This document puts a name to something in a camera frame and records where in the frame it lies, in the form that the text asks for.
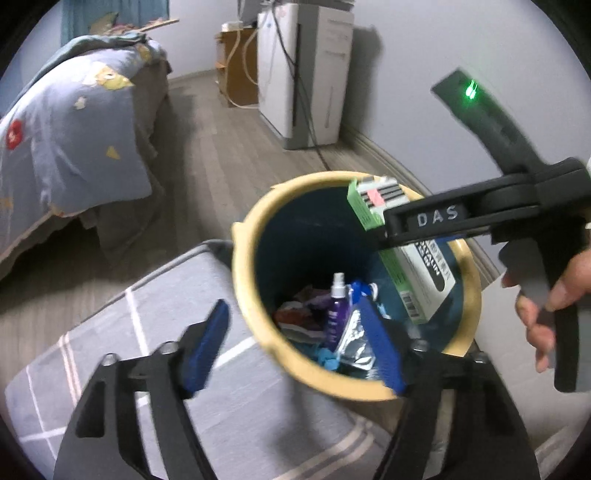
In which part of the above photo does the teal curtain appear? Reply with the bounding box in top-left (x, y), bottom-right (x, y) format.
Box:
top-left (62, 0), bottom-right (171, 34)

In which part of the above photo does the blue printed blanket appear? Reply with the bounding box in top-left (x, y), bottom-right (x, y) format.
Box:
top-left (0, 34), bottom-right (169, 259)

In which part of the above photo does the white floor appliance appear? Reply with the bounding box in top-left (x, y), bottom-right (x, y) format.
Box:
top-left (256, 2), bottom-right (355, 149)

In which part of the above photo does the black power cable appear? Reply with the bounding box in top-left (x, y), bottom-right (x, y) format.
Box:
top-left (272, 4), bottom-right (334, 172)

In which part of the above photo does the green and white box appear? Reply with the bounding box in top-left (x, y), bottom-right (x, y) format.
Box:
top-left (347, 178), bottom-right (458, 325)

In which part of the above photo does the dark monitor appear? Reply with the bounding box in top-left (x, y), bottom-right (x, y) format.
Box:
top-left (238, 0), bottom-right (260, 26)

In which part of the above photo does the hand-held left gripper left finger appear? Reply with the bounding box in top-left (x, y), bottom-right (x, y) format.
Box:
top-left (53, 299), bottom-right (230, 480)

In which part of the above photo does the purple spray bottle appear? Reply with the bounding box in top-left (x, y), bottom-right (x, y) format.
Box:
top-left (327, 273), bottom-right (352, 352)

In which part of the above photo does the flat brown cardboard piece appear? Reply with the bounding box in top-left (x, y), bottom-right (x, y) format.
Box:
top-left (99, 14), bottom-right (181, 37)

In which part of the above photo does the grey mat with white lines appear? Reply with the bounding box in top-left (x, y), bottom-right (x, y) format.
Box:
top-left (4, 240), bottom-right (462, 480)

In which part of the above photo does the silver foil packet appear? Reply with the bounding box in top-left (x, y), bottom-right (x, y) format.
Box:
top-left (335, 309), bottom-right (378, 377)

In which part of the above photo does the yellow-rimmed dark blue bin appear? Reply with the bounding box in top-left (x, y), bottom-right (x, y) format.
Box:
top-left (231, 172), bottom-right (483, 401)

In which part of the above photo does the dark red wrapper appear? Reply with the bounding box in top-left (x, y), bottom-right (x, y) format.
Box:
top-left (272, 286), bottom-right (334, 343)

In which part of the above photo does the wooden nightstand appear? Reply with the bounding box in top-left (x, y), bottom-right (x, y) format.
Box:
top-left (215, 25), bottom-right (260, 108)

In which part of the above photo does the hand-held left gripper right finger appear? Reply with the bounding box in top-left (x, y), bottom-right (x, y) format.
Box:
top-left (358, 298), bottom-right (541, 480)

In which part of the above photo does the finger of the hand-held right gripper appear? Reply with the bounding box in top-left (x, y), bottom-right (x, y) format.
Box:
top-left (376, 182), bottom-right (490, 251)

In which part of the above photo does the white cable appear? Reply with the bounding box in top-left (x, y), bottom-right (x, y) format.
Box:
top-left (225, 28), bottom-right (260, 110)

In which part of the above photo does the person's right hand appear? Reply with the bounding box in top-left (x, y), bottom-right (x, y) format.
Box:
top-left (501, 247), bottom-right (591, 374)

